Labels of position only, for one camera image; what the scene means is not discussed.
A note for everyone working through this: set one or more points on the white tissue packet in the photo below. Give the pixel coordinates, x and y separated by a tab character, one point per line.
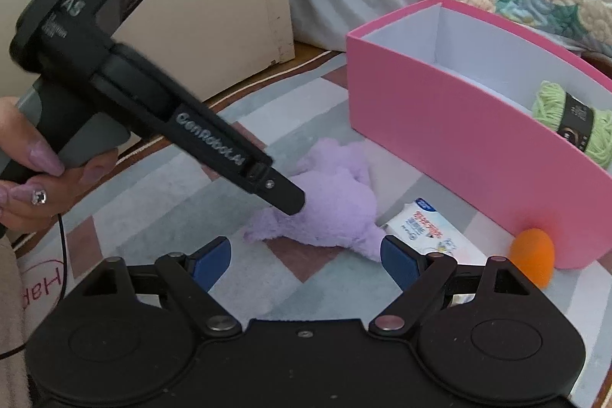
425	231

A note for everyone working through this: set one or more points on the white bed skirt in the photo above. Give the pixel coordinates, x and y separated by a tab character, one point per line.
334	16

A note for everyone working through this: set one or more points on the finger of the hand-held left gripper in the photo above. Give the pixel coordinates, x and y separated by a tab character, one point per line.
284	197

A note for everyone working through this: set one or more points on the green yarn ball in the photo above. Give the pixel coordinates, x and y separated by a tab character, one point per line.
550	102

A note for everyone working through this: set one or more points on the purple plush toy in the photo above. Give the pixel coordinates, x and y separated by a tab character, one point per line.
334	197

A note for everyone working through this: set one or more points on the beige cardboard panel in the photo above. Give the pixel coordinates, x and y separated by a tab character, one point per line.
224	6

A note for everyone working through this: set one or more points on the person's left hand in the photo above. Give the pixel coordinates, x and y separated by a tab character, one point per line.
28	207

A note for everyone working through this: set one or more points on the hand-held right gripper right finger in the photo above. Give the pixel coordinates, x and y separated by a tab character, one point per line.
399	257

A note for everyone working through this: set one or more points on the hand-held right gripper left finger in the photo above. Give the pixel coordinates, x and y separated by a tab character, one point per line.
213	262

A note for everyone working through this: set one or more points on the beige fleece clothing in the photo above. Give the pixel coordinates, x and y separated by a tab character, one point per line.
19	317

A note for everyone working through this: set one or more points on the pink cardboard box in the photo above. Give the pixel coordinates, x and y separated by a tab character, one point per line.
454	140

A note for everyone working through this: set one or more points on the orange makeup sponge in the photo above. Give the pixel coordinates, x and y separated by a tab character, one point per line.
533	257

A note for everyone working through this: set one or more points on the round patterned rug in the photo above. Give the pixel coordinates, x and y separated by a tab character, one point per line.
296	102

